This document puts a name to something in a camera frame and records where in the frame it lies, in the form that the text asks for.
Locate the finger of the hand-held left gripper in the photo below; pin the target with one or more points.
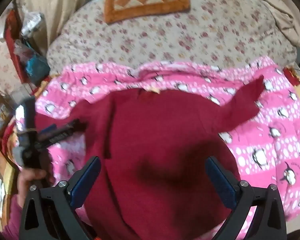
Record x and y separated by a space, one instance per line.
72 127
56 138

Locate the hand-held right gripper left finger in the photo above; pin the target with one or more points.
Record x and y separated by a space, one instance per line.
86 183

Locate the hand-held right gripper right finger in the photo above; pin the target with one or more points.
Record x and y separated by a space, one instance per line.
221 183

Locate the dark red sweater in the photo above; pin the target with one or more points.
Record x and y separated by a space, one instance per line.
160 160

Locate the person's left hand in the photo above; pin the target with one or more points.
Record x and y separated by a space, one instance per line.
28 180

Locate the pink penguin print blanket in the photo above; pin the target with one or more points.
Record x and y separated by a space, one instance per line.
270 142

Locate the teal bag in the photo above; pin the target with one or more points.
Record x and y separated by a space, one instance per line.
36 67

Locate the red wooden cabinet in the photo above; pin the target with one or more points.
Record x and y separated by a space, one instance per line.
13 42

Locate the clear plastic bag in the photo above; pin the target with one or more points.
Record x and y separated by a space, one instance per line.
31 23

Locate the red and yellow printed cloth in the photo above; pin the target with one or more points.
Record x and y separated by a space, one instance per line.
298 80

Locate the orange checkered pillow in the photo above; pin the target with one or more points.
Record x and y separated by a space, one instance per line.
147 0

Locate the floral bed sheet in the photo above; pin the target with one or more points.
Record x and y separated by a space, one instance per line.
190 35

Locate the beige duvet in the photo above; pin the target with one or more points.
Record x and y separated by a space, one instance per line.
277 7

